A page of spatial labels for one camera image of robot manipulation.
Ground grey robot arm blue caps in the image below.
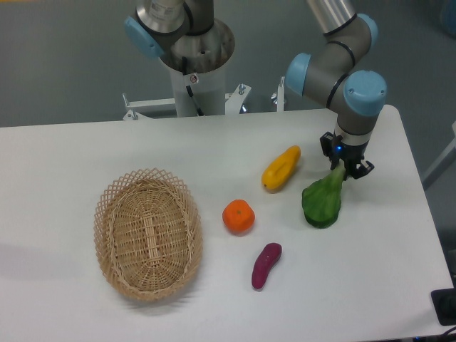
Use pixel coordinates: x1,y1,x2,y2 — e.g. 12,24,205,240
124,1,387,179

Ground white metal base frame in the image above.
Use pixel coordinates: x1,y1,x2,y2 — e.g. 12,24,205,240
123,76,286,120

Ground green bok choy vegetable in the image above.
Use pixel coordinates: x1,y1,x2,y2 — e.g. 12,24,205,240
301,164,345,229

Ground purple sweet potato toy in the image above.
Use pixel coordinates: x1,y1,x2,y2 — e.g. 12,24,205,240
251,242,282,290

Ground orange tangerine toy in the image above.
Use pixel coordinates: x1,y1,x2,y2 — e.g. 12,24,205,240
222,199,256,234

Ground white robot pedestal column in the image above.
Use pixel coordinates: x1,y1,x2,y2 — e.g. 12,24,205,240
158,18,236,118

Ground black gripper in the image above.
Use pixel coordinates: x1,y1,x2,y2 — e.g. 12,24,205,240
320,132,375,180

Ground black cable on pedestal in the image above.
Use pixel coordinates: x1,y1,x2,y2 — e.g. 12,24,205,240
181,56,205,117

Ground yellow papaya toy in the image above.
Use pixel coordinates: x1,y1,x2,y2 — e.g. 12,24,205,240
261,145,301,192

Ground woven wicker basket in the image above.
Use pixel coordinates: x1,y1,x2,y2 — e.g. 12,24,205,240
94,168,203,302

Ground black device at table edge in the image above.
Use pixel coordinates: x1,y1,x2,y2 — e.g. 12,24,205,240
431,289,455,326

